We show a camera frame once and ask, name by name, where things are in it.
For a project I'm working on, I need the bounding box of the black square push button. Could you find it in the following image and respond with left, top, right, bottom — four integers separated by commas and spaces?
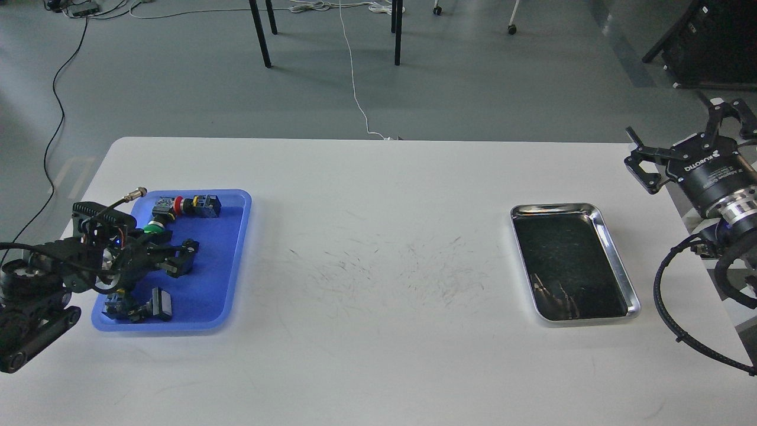
129, 288, 173, 322

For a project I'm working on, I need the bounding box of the small black gear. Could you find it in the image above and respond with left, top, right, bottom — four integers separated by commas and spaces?
182, 239, 199, 256

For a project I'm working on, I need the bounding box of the black cable on floor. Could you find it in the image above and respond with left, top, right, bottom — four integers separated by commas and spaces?
0, 0, 143, 261

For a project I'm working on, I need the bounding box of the black table leg right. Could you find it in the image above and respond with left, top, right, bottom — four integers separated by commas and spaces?
390, 0, 405, 66

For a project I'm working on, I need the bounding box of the black table leg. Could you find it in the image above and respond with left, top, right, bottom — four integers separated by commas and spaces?
390, 0, 405, 66
248, 0, 278, 69

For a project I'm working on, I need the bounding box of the green push button switch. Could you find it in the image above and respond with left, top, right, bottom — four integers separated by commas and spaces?
143, 218, 173, 244

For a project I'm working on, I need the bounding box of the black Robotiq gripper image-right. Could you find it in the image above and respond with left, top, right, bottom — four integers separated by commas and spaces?
624, 89, 757, 222

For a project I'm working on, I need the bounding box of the red emergency push button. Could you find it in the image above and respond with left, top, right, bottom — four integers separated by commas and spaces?
151, 195, 222, 221

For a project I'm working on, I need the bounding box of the black table leg left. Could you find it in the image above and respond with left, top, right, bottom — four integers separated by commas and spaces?
248, 0, 278, 69

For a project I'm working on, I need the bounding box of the blue plastic tray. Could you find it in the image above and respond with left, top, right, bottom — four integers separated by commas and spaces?
90, 189, 253, 334

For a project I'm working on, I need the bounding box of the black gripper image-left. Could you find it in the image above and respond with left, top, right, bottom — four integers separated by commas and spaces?
72, 201, 200, 293

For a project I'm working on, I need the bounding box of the silver metal tray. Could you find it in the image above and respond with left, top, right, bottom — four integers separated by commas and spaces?
509, 202, 641, 327

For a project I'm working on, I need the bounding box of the white cable on floor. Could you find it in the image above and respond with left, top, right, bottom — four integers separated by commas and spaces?
289, 0, 406, 141

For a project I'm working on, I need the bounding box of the yellow push button switch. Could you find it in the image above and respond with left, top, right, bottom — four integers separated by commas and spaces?
102, 289, 140, 322

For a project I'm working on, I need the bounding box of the black equipment case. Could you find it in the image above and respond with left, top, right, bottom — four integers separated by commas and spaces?
642, 1, 756, 91

